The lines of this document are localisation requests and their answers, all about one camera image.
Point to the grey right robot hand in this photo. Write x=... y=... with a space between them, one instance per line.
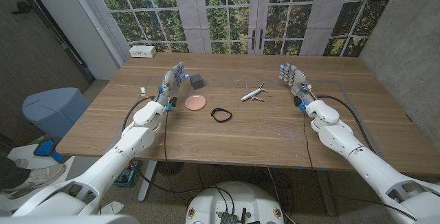
x=295 y=79

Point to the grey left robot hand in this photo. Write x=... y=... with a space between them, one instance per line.
x=170 y=83

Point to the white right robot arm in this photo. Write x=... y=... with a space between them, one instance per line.
x=361 y=158

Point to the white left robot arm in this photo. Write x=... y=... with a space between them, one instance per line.
x=113 y=158

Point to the pink round pins lid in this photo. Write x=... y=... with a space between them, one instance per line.
x=195 y=102

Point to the white toy airplane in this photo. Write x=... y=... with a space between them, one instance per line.
x=252 y=94

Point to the dark grey cube box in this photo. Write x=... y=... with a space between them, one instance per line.
x=197 y=81

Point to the white rectangular device box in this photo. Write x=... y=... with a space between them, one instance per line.
x=142 y=51

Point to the printed window forest backdrop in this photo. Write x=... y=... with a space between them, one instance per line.
x=220 y=14

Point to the round black floor fan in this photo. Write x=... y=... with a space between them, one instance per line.
x=170 y=168

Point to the white table leg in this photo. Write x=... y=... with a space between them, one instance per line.
x=147 y=181

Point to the blue tool bin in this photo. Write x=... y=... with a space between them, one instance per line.
x=125 y=177

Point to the grey table leg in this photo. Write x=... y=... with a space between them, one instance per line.
x=326 y=193

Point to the blue-grey upholstered stool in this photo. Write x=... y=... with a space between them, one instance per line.
x=55 y=110

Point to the white robot torso base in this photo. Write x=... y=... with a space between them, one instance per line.
x=237 y=200

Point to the crumpled white paper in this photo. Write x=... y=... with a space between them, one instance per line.
x=110 y=208

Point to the blue plastic foot piece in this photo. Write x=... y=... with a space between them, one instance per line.
x=44 y=147

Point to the grey white sneaker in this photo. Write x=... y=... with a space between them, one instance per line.
x=38 y=177

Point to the black trouser leg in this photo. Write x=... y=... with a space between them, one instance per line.
x=10 y=174

